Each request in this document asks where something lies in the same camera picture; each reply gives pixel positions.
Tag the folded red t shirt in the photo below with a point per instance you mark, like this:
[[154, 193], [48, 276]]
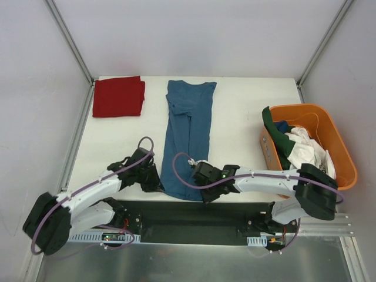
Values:
[[118, 97]]

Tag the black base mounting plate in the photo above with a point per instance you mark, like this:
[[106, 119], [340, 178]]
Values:
[[228, 224]]

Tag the left white cable duct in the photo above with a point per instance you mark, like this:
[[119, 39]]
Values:
[[104, 237]]

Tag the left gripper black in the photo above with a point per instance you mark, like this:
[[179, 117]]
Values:
[[151, 182]]

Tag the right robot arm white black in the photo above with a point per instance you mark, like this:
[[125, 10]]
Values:
[[308, 191]]

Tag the teal blue t shirt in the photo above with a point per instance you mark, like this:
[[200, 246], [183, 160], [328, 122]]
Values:
[[188, 131]]

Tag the right aluminium frame post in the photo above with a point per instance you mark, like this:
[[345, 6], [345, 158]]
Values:
[[325, 40]]

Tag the aluminium front rail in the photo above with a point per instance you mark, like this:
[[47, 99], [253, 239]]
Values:
[[341, 226]]

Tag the orange plastic basket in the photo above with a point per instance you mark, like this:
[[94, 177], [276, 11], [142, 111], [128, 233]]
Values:
[[320, 126]]

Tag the white cable duct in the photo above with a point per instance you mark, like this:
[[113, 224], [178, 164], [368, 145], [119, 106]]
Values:
[[104, 237], [260, 241]]

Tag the aluminium frame post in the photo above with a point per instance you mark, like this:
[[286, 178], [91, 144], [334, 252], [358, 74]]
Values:
[[62, 26], [325, 40]]

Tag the right white cable duct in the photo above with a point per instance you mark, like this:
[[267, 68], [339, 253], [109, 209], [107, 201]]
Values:
[[260, 241]]

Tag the royal blue t shirt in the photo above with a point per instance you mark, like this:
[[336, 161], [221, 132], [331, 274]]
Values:
[[283, 126]]

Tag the white t shirt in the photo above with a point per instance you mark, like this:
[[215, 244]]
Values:
[[308, 150]]

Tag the left aluminium frame post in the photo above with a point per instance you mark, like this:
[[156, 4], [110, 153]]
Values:
[[62, 26]]

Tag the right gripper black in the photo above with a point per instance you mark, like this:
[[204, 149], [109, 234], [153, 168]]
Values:
[[210, 193]]

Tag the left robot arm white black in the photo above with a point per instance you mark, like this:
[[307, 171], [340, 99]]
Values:
[[53, 219]]

